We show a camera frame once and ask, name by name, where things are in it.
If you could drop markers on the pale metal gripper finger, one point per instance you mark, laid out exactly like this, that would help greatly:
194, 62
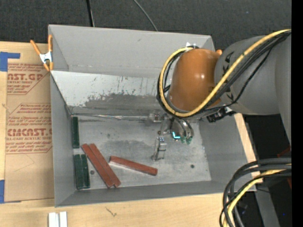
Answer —
161, 145
155, 117

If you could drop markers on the grey metal bin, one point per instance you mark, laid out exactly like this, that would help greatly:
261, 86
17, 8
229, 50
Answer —
132, 136

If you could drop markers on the red-brown flat block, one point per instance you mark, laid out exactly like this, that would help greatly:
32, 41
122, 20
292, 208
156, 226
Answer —
132, 165
106, 167
98, 167

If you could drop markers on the dark green flat block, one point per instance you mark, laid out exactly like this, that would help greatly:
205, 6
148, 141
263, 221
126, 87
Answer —
78, 171
75, 132
86, 171

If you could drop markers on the brown cardboard board, red print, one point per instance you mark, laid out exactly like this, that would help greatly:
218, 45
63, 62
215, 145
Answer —
28, 126

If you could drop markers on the black cylinder on white bracket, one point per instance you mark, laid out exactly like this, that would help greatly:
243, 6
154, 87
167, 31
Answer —
215, 116

